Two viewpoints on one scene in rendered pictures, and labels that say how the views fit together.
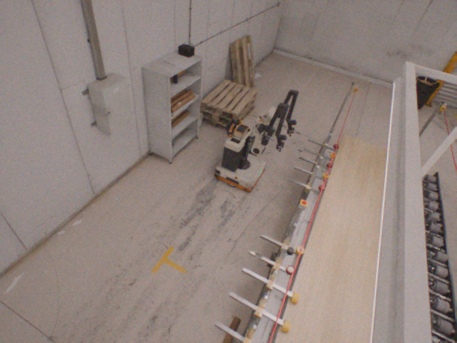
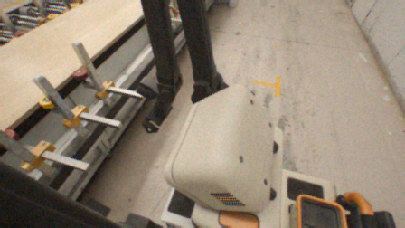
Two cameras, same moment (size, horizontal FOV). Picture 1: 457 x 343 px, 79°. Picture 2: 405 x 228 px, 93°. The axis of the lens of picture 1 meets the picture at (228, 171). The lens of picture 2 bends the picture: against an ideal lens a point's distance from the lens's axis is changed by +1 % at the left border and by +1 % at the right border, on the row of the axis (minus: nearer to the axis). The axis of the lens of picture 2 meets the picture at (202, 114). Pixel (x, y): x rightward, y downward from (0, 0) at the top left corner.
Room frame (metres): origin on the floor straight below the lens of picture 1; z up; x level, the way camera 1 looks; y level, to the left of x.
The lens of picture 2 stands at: (3.49, -0.47, 1.63)
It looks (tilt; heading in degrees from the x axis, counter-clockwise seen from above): 49 degrees down; 177
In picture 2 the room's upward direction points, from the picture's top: straight up
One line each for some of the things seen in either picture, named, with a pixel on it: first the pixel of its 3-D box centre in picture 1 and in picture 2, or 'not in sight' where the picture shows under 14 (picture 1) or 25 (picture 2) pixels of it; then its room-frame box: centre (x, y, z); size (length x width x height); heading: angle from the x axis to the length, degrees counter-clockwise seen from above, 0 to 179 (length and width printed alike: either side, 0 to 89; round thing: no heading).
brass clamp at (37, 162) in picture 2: not in sight; (37, 156); (3.01, -1.21, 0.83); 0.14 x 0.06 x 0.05; 160
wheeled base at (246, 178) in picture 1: (240, 169); not in sight; (3.37, -0.19, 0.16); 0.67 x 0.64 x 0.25; 70
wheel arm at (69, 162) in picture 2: (313, 162); (50, 156); (3.01, -1.16, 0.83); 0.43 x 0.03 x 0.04; 70
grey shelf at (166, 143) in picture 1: (174, 108); not in sight; (3.86, 1.04, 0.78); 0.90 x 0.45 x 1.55; 160
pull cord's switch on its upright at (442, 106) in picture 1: (418, 138); not in sight; (3.42, -2.54, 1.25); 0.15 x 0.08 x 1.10; 160
